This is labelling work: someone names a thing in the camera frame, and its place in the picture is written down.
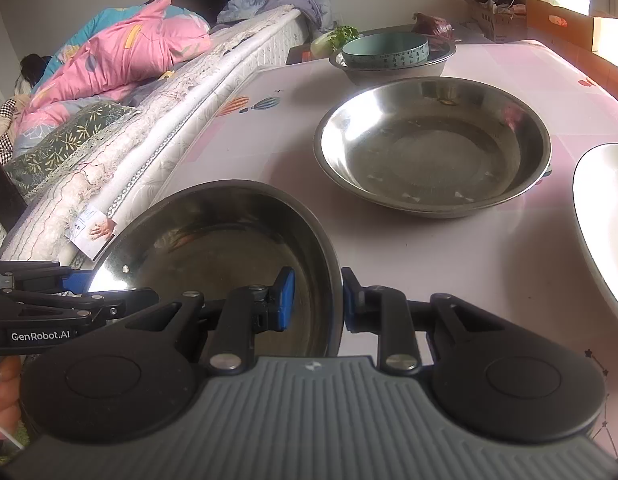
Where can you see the open cardboard box with clutter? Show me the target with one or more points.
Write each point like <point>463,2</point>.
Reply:
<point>494,25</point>

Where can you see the grey-blue crumpled clothes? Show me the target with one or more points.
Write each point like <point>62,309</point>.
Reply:
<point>289,0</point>

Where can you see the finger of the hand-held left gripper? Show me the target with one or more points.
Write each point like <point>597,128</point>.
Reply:
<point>79,281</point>
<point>89,306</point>

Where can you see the stainless steel plate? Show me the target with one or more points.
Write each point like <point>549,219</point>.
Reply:
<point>429,150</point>
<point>229,240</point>

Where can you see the pink and blue quilt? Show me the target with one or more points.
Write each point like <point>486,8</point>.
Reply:
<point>114,60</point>

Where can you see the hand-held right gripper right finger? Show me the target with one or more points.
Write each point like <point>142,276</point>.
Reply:
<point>350,300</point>

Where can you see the large cardboard box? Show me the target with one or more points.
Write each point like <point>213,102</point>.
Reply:
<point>614,70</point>

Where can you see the green floral pillow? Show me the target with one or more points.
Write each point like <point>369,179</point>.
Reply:
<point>64,145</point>

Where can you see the brown cardboard box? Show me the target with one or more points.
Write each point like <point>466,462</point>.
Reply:
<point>554,22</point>

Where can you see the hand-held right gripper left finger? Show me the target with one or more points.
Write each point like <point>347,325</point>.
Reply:
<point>287,297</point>

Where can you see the flat printed carton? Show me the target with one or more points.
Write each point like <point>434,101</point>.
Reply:
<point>299,55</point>

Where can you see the purple cabbage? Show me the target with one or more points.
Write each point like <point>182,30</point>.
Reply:
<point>434,25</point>

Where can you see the teal ceramic bowl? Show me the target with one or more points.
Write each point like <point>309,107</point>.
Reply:
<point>384,57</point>

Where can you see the white quilted mattress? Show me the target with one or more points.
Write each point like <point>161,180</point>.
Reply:
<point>189,110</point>

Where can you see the white ceramic plate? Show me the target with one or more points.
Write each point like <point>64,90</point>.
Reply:
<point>604,220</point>

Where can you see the napa cabbage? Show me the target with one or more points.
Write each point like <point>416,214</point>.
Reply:
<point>344,35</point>

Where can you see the person's left hand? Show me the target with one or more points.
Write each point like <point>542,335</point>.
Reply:
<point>6,395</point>

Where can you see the mattress label tag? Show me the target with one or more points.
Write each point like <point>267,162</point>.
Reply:
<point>94,232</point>

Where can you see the black flat object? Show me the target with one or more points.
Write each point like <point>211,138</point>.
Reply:
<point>6,195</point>

